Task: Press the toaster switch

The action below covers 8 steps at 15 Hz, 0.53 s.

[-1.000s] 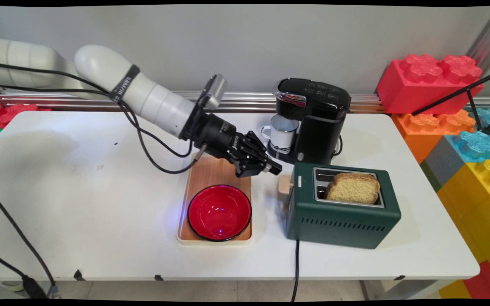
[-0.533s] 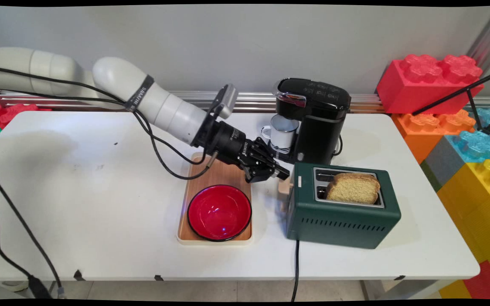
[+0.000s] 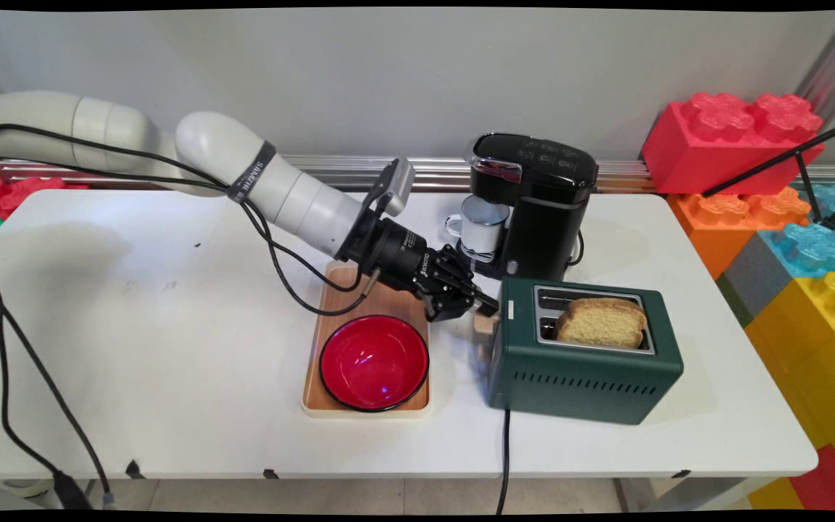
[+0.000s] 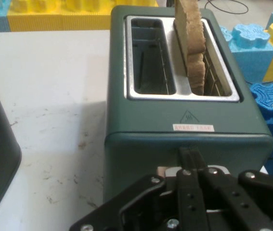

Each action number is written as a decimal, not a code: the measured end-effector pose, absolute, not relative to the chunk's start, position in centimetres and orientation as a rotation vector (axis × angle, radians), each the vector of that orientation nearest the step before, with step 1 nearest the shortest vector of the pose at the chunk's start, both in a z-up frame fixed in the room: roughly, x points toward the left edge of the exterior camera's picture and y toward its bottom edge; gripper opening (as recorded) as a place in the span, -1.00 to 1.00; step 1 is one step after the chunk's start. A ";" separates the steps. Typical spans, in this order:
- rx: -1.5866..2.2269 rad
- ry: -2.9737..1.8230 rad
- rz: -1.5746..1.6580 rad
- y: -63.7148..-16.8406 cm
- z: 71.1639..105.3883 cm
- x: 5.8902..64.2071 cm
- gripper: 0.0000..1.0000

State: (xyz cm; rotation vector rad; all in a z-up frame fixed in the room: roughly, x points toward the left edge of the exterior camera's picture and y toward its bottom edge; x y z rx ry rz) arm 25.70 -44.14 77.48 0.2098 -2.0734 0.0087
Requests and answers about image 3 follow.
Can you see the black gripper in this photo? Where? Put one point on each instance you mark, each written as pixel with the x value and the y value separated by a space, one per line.
pixel 403 254

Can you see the beige toaster lever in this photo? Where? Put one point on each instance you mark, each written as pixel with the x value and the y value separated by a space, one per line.
pixel 485 326

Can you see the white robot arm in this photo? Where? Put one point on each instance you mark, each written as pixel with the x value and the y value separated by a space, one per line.
pixel 301 199

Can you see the beige toaster knob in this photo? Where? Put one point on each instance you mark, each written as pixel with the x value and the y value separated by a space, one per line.
pixel 483 353

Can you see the white enamel mug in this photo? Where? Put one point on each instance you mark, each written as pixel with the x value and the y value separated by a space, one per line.
pixel 483 225

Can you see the red bowl with dark rim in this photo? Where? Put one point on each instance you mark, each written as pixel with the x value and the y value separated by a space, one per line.
pixel 374 362

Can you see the black coffee machine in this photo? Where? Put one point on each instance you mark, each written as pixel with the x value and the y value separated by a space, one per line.
pixel 544 217

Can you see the wooden tray with cream rim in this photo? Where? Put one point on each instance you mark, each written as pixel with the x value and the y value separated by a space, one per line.
pixel 334 290

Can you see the green toaster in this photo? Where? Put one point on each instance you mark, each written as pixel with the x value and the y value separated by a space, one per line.
pixel 577 377

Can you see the toasted bread slice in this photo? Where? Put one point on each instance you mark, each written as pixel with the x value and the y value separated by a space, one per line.
pixel 602 322

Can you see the orange toy brick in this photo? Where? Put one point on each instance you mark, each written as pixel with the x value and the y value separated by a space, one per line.
pixel 715 232

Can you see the grey toy brick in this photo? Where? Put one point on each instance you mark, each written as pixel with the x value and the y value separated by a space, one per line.
pixel 754 279

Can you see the large red toy brick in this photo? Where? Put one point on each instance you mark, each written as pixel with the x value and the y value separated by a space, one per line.
pixel 722 152

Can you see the blue toy brick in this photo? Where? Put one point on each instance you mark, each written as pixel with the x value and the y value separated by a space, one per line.
pixel 816 250

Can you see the yellow toy brick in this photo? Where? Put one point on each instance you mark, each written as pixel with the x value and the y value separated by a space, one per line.
pixel 816 362

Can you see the black tripod stand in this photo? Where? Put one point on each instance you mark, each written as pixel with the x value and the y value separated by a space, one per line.
pixel 802 163

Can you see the small red floor brick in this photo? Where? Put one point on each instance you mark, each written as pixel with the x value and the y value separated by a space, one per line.
pixel 831 486

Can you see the aluminium upright profile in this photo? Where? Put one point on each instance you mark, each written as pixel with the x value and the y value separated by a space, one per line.
pixel 834 69

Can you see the red toy brick behind table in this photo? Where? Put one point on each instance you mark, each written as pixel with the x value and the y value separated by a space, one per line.
pixel 19 192

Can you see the aluminium rail profile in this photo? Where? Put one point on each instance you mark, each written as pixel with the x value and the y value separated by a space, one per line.
pixel 446 174

